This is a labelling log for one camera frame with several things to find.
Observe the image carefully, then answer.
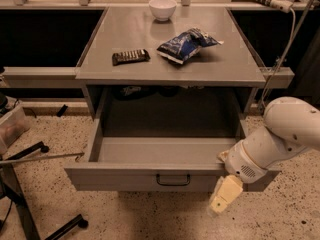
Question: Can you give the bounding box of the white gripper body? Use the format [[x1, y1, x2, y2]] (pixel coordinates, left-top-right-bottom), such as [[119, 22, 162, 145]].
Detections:
[[225, 141, 267, 184]]

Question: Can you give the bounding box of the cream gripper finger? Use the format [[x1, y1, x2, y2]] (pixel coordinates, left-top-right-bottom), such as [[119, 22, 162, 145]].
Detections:
[[208, 175, 243, 215], [217, 150, 229, 162]]

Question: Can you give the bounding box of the grey top drawer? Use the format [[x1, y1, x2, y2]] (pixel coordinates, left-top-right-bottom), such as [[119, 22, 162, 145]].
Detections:
[[63, 117, 281, 193]]

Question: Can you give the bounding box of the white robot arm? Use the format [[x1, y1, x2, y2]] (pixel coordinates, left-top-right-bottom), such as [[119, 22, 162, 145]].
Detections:
[[208, 97, 320, 215]]

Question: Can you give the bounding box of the grey drawer cabinet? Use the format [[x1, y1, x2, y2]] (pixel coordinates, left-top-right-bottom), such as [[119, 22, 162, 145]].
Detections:
[[77, 6, 265, 122]]

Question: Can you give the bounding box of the blue chip bag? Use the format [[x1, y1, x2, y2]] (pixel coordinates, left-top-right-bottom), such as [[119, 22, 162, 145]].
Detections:
[[157, 28, 221, 64]]

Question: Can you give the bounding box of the dark chocolate bar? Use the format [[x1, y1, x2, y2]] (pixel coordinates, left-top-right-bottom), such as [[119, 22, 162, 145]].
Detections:
[[112, 49, 150, 66]]

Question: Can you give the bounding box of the thin metal rod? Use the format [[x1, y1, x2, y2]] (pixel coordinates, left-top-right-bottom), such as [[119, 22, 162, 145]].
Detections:
[[0, 152, 84, 166]]

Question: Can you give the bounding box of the white ceramic bowl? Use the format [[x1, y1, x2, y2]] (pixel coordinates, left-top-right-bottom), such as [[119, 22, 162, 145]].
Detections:
[[149, 0, 177, 21]]

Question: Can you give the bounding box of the small black floor object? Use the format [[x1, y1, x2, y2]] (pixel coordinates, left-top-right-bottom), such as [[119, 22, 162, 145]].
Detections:
[[56, 104, 68, 117]]

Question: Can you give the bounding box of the clear plastic storage bin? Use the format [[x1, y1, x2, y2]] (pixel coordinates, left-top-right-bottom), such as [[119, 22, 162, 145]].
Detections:
[[0, 102, 30, 155]]

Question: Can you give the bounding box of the black rolling stand base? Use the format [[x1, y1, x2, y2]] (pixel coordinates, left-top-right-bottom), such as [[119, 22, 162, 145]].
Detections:
[[0, 141, 89, 240]]

